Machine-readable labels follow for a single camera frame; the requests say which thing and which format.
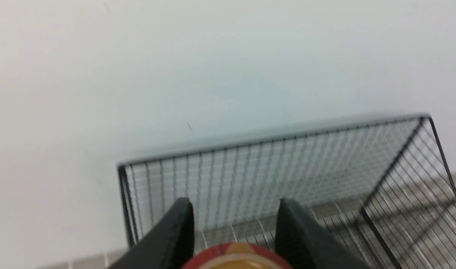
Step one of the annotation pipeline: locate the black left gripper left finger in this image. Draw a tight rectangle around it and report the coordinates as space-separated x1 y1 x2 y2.
109 197 194 269

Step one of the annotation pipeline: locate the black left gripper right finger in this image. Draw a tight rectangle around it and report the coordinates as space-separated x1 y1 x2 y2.
274 198 369 269

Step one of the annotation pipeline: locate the dark soy sauce bottle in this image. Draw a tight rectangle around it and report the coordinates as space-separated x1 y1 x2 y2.
182 242 293 269

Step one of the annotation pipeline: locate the grey checkered tablecloth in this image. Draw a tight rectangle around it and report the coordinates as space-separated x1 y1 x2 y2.
36 171 456 269

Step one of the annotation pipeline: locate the black wire mesh shelf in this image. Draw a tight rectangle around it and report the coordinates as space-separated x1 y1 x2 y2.
117 114 456 269

